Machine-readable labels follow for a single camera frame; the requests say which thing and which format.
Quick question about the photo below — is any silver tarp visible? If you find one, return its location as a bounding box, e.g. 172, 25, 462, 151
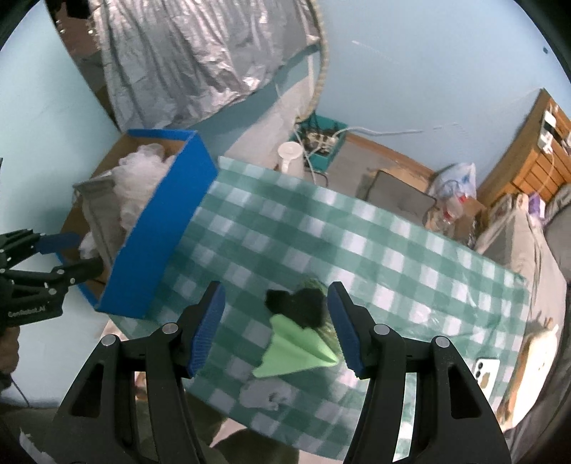
89, 0, 322, 132

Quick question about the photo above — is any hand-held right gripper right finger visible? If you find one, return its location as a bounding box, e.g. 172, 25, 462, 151
327, 281, 513, 464

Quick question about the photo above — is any small brown cardboard box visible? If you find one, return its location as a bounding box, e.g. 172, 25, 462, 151
455, 196, 487, 244

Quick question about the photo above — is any grey towel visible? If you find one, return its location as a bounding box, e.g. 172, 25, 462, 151
74, 174, 130, 268

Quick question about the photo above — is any clear plastic bottle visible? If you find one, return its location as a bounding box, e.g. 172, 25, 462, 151
435, 194, 469, 228

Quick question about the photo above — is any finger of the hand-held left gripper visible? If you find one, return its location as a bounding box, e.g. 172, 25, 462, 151
0, 228, 82, 269
0, 257, 105, 295

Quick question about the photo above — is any beige bed sheet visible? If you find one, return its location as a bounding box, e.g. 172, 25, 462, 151
475, 194, 569, 447

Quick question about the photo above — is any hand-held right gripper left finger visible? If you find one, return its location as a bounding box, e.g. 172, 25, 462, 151
52, 281, 226, 464

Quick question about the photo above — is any white wall cable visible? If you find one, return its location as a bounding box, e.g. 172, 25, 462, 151
348, 125, 422, 137

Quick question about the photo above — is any white charger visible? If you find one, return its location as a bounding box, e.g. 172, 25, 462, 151
540, 109, 558, 148

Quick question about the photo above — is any grey rug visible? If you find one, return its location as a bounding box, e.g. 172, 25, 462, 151
328, 138, 440, 210

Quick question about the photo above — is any white plastic bag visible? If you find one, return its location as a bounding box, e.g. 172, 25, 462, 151
430, 161, 477, 201

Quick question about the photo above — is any light green cloth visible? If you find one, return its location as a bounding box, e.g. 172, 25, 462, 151
252, 314, 340, 380

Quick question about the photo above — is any white smartphone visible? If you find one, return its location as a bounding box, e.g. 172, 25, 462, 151
473, 357, 501, 398

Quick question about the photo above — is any striped curved pole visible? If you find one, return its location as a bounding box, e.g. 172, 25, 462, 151
308, 0, 331, 121

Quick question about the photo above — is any grey blanket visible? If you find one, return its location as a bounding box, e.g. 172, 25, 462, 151
542, 185, 571, 277

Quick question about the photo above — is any grey sock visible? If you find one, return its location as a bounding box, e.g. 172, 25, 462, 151
241, 381, 295, 411

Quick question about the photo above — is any person's left forearm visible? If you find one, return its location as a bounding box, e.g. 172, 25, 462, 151
0, 330, 21, 393

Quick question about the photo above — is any black cloth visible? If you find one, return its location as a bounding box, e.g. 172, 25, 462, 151
264, 288, 328, 331

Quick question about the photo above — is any wooden headboard shelf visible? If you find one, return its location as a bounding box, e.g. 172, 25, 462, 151
477, 88, 571, 206

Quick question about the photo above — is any white power strip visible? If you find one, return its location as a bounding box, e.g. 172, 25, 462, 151
299, 131, 337, 150

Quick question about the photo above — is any teal plastic basket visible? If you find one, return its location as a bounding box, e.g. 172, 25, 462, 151
297, 115, 349, 172

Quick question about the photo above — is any dark cluttered shelf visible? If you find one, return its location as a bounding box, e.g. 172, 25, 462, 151
47, 0, 121, 130

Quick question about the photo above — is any green checkered tablecloth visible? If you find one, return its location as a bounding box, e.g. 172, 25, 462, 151
109, 156, 534, 462

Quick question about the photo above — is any white bath pouf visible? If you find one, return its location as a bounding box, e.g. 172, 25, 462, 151
80, 143, 177, 259

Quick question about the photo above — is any green textured scrubber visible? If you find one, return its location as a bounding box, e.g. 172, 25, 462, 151
299, 277, 344, 358

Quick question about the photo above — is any cream plush toy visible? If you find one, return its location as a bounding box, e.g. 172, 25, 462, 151
520, 323, 560, 402

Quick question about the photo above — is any blue-edged cardboard box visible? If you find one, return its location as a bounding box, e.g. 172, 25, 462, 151
60, 129, 219, 319

